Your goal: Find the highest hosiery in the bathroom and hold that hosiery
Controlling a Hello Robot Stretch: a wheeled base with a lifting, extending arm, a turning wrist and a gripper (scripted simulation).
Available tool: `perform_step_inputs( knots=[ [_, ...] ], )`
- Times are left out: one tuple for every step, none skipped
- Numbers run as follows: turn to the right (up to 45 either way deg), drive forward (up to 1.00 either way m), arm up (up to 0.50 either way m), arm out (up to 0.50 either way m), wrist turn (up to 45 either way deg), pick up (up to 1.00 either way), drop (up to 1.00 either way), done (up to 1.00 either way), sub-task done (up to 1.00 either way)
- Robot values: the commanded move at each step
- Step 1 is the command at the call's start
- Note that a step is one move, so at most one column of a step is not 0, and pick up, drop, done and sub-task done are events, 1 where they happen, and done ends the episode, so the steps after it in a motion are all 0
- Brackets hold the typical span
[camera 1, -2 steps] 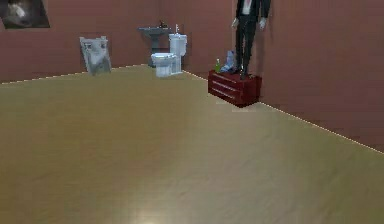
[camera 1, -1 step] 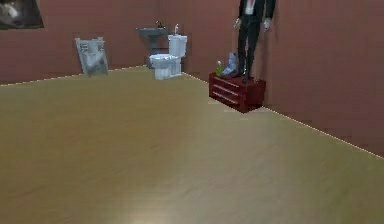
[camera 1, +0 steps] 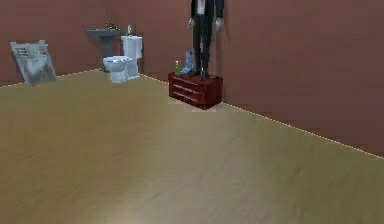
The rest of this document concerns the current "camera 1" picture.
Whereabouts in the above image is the white toilet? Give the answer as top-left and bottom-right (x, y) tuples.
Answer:
(102, 34), (144, 84)

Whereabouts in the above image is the dark red drawer chest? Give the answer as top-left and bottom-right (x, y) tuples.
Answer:
(167, 71), (224, 111)

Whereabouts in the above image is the grey pedestal sink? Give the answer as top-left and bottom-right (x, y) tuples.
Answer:
(85, 28), (122, 73)

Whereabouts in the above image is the blue grey sock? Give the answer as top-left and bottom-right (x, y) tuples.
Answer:
(180, 51), (195, 76)

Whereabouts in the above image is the black suited figure statue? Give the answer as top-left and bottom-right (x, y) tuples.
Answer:
(186, 0), (225, 82)

